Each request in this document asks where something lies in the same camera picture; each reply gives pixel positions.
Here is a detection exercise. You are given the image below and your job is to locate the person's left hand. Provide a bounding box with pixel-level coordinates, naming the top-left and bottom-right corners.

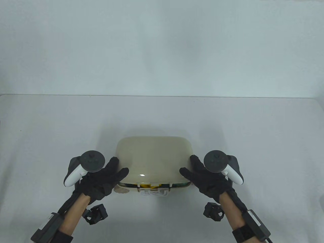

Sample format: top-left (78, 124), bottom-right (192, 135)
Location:
top-left (75, 156), bottom-right (130, 205)

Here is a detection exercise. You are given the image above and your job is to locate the person's right hand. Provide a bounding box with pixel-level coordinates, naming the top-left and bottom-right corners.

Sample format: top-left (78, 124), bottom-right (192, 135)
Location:
top-left (179, 155), bottom-right (233, 204)

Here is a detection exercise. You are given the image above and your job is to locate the yellow baseball cap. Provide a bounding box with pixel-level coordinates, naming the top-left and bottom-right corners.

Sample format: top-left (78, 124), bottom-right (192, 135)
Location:
top-left (140, 183), bottom-right (170, 189)

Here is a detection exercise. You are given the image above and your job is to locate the beige hard-shell suitcase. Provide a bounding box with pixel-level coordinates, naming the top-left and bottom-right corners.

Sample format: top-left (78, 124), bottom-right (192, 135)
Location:
top-left (114, 135), bottom-right (193, 197)

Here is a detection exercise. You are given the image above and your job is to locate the person's left forearm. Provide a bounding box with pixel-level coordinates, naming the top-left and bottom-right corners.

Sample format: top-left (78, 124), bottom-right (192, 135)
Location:
top-left (58, 194), bottom-right (92, 236)

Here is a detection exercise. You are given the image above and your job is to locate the black wrist sensor box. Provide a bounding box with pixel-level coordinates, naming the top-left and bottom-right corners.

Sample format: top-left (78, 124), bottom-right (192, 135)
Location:
top-left (30, 213), bottom-right (65, 243)
top-left (242, 209), bottom-right (271, 241)

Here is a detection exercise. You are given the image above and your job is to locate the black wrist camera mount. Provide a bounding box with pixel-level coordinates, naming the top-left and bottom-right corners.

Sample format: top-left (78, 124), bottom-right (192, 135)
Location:
top-left (203, 202), bottom-right (225, 222)
top-left (83, 204), bottom-right (109, 225)

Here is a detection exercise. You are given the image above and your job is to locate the black wrist strap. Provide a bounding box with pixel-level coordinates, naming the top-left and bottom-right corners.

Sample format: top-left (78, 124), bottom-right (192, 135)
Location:
top-left (52, 230), bottom-right (74, 243)
top-left (232, 226), bottom-right (256, 243)

